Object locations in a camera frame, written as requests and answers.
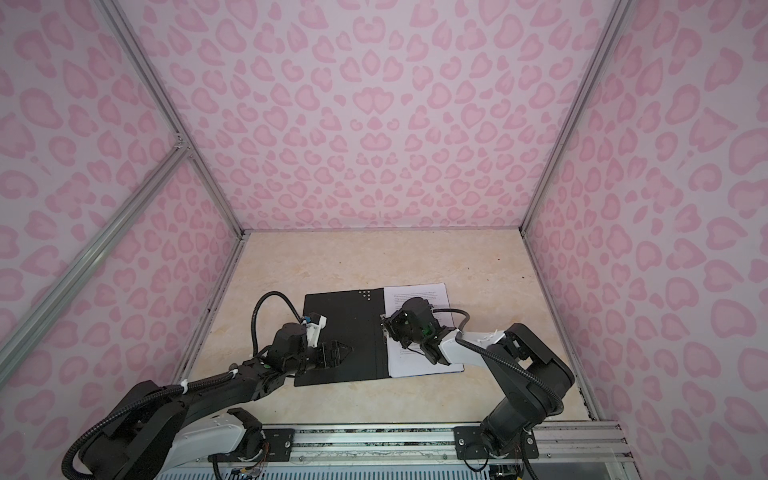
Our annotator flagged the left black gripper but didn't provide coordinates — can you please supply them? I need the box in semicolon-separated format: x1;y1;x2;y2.
286;340;354;377

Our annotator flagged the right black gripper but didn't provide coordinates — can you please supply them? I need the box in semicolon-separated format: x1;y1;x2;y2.
378;307;426;350

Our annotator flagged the black file folder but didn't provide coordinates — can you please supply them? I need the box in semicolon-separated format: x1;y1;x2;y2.
294;288;389;387

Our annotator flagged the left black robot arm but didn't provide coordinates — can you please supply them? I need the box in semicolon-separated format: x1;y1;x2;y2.
61;322;354;479

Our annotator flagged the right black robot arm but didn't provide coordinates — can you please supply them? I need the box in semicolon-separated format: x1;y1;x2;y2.
382;297;575;458

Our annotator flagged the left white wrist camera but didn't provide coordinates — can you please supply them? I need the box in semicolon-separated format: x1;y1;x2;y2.
302;313;327;348

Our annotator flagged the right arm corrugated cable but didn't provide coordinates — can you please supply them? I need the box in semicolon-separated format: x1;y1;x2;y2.
431;307;565;415

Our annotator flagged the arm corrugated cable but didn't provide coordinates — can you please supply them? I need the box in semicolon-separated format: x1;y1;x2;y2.
61;290;304;480
431;307;565;415

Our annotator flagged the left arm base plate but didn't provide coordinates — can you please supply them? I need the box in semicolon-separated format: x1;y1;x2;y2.
208;428;295;463

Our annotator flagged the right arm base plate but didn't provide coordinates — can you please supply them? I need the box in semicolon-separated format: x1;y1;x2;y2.
452;426;539;460

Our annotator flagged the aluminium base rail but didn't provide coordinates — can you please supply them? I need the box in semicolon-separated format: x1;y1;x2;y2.
157;415;639;479

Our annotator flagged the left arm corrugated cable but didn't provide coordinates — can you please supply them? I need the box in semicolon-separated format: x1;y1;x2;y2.
61;290;304;480

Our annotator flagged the diagonal aluminium frame bar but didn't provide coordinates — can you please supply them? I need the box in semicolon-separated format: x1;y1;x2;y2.
1;141;189;385

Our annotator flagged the right corner aluminium post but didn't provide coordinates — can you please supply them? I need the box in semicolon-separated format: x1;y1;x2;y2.
519;0;637;238

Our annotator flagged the corner aluminium post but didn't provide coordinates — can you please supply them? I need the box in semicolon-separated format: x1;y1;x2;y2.
94;0;246;239
519;0;637;238

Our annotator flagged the left corner aluminium post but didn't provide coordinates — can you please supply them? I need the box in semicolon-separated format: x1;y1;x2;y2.
94;0;246;239

